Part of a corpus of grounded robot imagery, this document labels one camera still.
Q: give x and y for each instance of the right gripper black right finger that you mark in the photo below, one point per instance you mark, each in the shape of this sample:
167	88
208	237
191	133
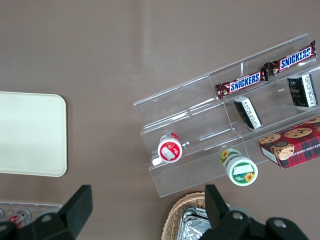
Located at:
217	210

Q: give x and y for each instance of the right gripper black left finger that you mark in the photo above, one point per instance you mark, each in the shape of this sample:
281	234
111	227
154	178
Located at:
75	207

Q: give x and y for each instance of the aluminium foil tray stack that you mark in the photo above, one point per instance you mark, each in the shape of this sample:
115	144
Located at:
192	225

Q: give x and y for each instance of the light wicker basket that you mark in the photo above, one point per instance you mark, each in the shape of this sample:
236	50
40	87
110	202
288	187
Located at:
172	220

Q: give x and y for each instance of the cream plastic tray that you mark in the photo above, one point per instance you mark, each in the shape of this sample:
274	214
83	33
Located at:
32	135

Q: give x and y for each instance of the clear acrylic bottle rack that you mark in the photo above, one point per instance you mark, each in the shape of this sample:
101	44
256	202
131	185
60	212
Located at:
37	207

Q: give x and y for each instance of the green lid yogurt cup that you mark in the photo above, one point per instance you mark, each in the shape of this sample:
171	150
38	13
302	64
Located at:
241	170

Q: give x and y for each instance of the red cola bottle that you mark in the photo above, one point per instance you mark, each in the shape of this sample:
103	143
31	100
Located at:
17	217

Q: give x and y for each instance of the red lid yogurt cup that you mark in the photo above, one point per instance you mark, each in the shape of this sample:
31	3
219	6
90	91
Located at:
170	150

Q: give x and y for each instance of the clear acrylic stepped stand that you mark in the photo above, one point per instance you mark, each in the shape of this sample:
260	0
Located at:
200	120
280	120

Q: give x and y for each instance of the red tartan cookie box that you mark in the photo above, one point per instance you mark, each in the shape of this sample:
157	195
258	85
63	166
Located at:
297	147

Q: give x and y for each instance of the black and white carton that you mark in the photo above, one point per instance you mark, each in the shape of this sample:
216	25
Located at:
248	113
302	90

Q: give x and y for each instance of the Snickers bar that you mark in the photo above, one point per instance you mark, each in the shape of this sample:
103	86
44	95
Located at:
241	84
291	58

